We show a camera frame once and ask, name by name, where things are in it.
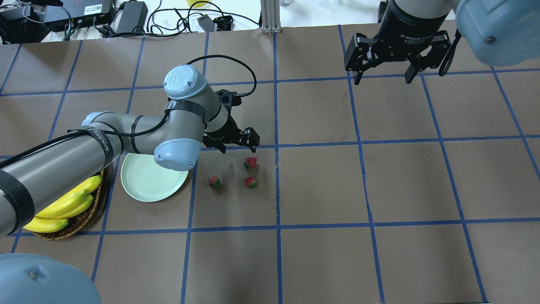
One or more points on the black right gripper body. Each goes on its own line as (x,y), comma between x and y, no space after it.
(408,33)

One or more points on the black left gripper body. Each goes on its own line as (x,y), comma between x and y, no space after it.
(222,134)

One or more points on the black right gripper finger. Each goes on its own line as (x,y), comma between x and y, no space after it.
(411,72)
(358,76)

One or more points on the strawberry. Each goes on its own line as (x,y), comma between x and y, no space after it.
(215,182)
(250,162)
(251,182)

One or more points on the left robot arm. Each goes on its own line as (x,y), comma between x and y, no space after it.
(195,116)

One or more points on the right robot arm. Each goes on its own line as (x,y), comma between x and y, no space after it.
(500,32)

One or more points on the light green plate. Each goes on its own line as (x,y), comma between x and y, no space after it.
(145,181)

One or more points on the black power adapter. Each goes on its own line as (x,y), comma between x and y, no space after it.
(133,15)

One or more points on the brown wicker basket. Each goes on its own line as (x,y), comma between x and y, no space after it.
(89,216)

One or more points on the yellow banana bunch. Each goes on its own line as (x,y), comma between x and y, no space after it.
(56,216)

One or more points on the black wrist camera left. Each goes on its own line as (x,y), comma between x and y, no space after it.
(229,99)

